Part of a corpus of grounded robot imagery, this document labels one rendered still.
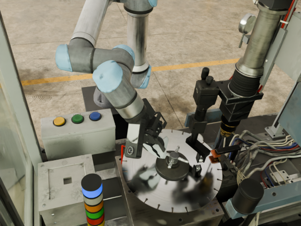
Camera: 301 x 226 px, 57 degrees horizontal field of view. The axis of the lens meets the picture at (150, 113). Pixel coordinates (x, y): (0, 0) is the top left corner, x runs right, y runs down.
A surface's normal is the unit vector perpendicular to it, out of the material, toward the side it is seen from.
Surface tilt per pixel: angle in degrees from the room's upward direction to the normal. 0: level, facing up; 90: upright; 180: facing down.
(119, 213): 0
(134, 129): 51
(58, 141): 90
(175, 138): 0
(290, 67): 90
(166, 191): 0
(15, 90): 90
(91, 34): 47
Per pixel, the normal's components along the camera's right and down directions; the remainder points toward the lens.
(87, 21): 0.14, -0.55
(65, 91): 0.07, -0.74
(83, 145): 0.29, 0.66
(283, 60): -0.95, 0.15
